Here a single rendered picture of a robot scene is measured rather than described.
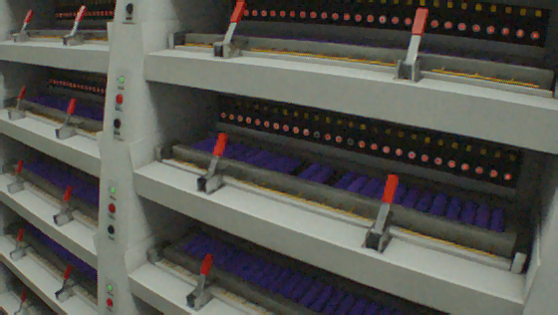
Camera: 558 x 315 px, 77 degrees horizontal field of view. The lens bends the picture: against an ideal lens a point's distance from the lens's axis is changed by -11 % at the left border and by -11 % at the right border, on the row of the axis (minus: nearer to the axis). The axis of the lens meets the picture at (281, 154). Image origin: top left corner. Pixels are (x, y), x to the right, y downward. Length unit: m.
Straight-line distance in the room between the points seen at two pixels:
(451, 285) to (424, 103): 0.20
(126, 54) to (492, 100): 0.57
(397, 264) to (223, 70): 0.34
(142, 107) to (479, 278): 0.56
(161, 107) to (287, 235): 0.34
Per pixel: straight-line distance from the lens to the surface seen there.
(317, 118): 0.66
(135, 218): 0.75
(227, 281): 0.70
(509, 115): 0.43
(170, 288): 0.73
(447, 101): 0.44
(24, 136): 1.09
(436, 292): 0.48
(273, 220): 0.53
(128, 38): 0.73
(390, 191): 0.49
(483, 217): 0.56
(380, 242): 0.47
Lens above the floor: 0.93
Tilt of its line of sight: 10 degrees down
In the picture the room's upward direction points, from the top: 8 degrees clockwise
